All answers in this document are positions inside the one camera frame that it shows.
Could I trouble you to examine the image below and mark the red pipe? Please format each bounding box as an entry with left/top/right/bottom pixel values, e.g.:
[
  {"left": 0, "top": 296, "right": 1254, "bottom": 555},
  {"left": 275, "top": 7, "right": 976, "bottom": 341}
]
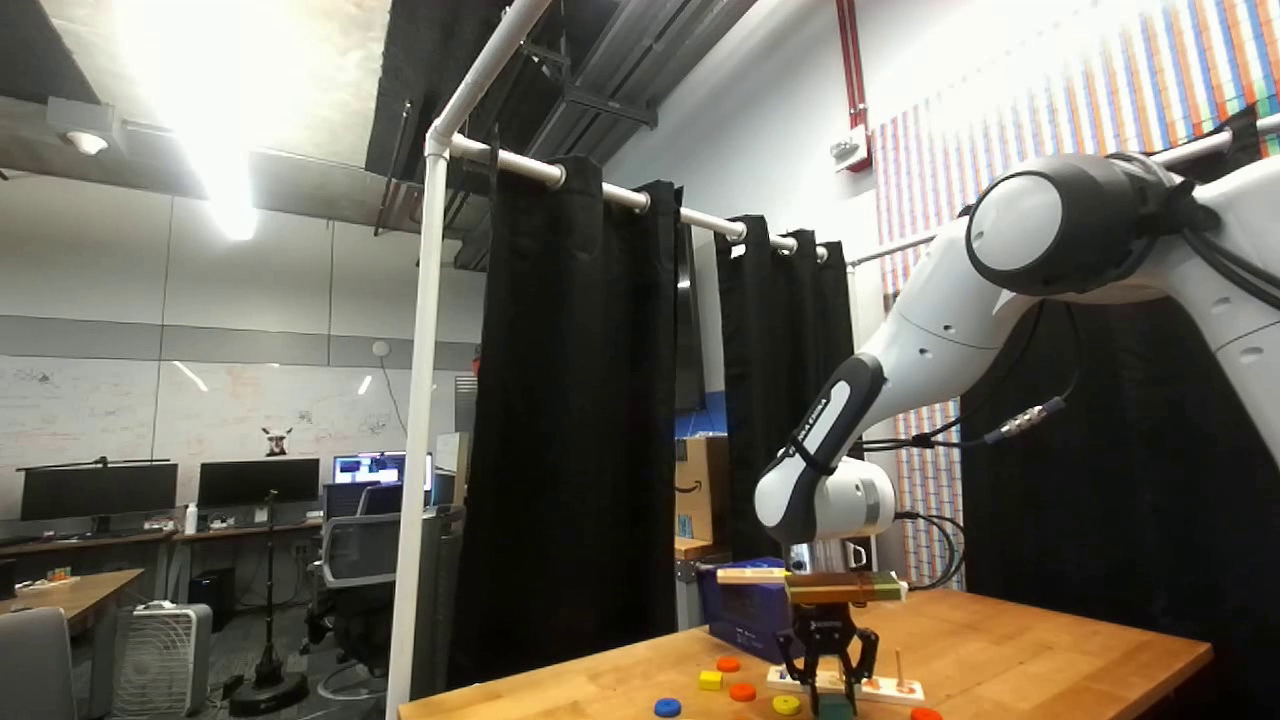
[{"left": 832, "top": 0, "right": 873, "bottom": 135}]

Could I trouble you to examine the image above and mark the white wooden peg board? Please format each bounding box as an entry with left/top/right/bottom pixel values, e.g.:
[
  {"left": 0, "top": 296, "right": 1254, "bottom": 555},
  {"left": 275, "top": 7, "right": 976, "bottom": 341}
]
[{"left": 866, "top": 649, "right": 929, "bottom": 708}]

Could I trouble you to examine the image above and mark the white wall alarm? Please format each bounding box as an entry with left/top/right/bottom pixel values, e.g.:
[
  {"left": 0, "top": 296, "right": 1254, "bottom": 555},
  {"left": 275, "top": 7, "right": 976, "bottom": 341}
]
[{"left": 829, "top": 123, "right": 873, "bottom": 173}]

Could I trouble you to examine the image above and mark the black computer monitor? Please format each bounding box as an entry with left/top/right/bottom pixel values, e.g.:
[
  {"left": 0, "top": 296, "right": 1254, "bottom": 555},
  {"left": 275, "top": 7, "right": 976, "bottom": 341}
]
[
  {"left": 15, "top": 457, "right": 180, "bottom": 528},
  {"left": 195, "top": 457, "right": 324, "bottom": 510}
]

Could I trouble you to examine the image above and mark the wooden slotted pallet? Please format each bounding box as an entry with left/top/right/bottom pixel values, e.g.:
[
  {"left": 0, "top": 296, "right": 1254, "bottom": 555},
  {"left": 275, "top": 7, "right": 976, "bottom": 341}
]
[{"left": 716, "top": 562, "right": 794, "bottom": 592}]

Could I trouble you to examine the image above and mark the black cable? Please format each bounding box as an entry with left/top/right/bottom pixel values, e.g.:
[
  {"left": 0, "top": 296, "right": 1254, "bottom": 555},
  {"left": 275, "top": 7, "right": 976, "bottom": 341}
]
[{"left": 856, "top": 393, "right": 1076, "bottom": 453}]

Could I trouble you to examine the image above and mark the lit computer monitor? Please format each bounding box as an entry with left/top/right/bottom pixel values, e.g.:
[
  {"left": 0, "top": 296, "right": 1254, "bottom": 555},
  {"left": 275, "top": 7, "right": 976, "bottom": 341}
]
[{"left": 328, "top": 453, "right": 409, "bottom": 491}]

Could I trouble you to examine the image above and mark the white pipe frame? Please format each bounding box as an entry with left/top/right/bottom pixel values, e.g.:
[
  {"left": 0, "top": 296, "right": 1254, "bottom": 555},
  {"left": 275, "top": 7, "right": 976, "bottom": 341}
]
[{"left": 383, "top": 0, "right": 557, "bottom": 720}]

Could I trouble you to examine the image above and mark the white box fan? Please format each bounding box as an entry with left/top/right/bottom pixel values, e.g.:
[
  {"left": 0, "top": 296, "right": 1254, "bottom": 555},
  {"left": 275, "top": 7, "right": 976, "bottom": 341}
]
[{"left": 107, "top": 595, "right": 216, "bottom": 720}]

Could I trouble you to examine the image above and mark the blue cardboard box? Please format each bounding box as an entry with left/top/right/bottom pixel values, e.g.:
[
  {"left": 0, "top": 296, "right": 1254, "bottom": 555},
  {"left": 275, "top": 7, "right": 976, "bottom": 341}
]
[{"left": 698, "top": 555, "right": 806, "bottom": 661}]

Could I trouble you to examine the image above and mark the grey curtain rod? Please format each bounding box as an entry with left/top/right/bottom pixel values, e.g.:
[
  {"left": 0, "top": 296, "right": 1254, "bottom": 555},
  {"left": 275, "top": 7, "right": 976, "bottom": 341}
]
[
  {"left": 444, "top": 126, "right": 806, "bottom": 261},
  {"left": 844, "top": 110, "right": 1280, "bottom": 272}
]

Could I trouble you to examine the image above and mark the grey office chair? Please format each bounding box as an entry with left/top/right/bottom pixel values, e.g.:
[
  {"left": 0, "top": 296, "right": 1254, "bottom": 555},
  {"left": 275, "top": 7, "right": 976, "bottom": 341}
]
[{"left": 311, "top": 510, "right": 405, "bottom": 631}]

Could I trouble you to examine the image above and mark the wooden desk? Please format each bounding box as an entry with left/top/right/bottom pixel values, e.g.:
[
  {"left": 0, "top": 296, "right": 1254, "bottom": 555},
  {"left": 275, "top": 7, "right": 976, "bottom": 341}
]
[{"left": 0, "top": 562, "right": 147, "bottom": 634}]

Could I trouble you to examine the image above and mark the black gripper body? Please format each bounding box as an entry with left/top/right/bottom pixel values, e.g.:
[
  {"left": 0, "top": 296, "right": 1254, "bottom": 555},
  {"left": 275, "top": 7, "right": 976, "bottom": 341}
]
[{"left": 794, "top": 595, "right": 876, "bottom": 649}]

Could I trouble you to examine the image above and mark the black curtain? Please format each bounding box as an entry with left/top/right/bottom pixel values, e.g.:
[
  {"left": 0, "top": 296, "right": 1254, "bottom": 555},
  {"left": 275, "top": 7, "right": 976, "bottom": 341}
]
[
  {"left": 716, "top": 212, "right": 862, "bottom": 562},
  {"left": 958, "top": 264, "right": 1280, "bottom": 720},
  {"left": 444, "top": 157, "right": 688, "bottom": 693}
]

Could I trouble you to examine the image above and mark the colourful striped wall panel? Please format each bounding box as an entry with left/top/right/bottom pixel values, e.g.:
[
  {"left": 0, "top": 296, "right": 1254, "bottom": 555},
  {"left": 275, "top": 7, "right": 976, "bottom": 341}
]
[{"left": 873, "top": 0, "right": 1280, "bottom": 592}]

